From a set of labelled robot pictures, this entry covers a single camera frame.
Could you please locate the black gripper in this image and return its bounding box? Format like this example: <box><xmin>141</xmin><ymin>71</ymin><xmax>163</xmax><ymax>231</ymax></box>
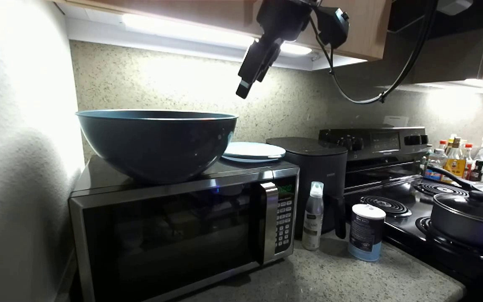
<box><xmin>235</xmin><ymin>0</ymin><xmax>319</xmax><ymax>100</ymax></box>

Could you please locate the large blue bowl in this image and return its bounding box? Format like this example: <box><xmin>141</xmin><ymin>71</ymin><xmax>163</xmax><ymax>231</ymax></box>
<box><xmin>76</xmin><ymin>107</ymin><xmax>239</xmax><ymax>186</ymax></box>

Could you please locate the under-cabinet light strip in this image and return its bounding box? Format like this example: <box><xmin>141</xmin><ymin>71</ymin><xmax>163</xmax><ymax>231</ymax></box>
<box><xmin>120</xmin><ymin>11</ymin><xmax>314</xmax><ymax>56</ymax></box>

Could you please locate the white plate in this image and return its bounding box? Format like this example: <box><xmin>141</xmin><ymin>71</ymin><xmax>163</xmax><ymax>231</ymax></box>
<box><xmin>220</xmin><ymin>139</ymin><xmax>289</xmax><ymax>165</ymax></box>

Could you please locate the black air fryer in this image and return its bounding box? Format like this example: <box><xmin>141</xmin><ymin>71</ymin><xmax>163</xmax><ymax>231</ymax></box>
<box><xmin>265</xmin><ymin>135</ymin><xmax>351</xmax><ymax>239</ymax></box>

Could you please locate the black electric stove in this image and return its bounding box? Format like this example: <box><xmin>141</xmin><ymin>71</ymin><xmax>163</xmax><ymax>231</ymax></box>
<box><xmin>317</xmin><ymin>123</ymin><xmax>483</xmax><ymax>302</ymax></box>

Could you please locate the white spray bottle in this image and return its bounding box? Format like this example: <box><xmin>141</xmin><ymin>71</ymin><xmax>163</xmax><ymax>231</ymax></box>
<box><xmin>301</xmin><ymin>179</ymin><xmax>328</xmax><ymax>251</ymax></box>

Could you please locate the stainless steel microwave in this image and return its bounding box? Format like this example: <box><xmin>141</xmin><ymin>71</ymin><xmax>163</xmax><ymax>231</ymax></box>
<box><xmin>68</xmin><ymin>154</ymin><xmax>302</xmax><ymax>302</ymax></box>

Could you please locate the stove coil burner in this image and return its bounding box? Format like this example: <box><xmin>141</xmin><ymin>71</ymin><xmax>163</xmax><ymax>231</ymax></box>
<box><xmin>359</xmin><ymin>192</ymin><xmax>415</xmax><ymax>219</ymax></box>

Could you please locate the dark range hood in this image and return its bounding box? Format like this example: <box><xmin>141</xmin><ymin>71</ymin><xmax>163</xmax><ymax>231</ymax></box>
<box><xmin>385</xmin><ymin>0</ymin><xmax>483</xmax><ymax>87</ymax></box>

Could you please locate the clear plastic bottle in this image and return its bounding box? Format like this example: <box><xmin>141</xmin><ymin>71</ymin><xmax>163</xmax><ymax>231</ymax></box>
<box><xmin>425</xmin><ymin>139</ymin><xmax>450</xmax><ymax>170</ymax></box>

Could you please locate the blue canister with white lid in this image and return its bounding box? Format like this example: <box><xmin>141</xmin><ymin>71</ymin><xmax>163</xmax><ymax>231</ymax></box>
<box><xmin>348</xmin><ymin>201</ymin><xmax>388</xmax><ymax>263</ymax></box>

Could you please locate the yellow oil bottle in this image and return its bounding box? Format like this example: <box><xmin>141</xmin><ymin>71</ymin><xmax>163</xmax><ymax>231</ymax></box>
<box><xmin>445</xmin><ymin>135</ymin><xmax>468</xmax><ymax>177</ymax></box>

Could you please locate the red capped sauce bottle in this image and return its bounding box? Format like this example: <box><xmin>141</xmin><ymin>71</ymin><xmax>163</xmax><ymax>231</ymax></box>
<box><xmin>463</xmin><ymin>140</ymin><xmax>477</xmax><ymax>170</ymax></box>

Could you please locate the pan with glass lid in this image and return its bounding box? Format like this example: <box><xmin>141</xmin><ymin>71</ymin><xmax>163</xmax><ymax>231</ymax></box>
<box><xmin>425</xmin><ymin>164</ymin><xmax>483</xmax><ymax>254</ymax></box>

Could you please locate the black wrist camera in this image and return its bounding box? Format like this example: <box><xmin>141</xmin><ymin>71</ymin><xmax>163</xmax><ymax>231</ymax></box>
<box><xmin>312</xmin><ymin>4</ymin><xmax>351</xmax><ymax>50</ymax></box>

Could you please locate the wooden wall cabinet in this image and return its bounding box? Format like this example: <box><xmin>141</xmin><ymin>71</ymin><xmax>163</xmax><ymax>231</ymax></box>
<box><xmin>54</xmin><ymin>0</ymin><xmax>396</xmax><ymax>63</ymax></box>

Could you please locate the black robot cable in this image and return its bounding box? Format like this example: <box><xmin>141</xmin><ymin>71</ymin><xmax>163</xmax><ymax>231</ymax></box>
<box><xmin>307</xmin><ymin>0</ymin><xmax>440</xmax><ymax>107</ymax></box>

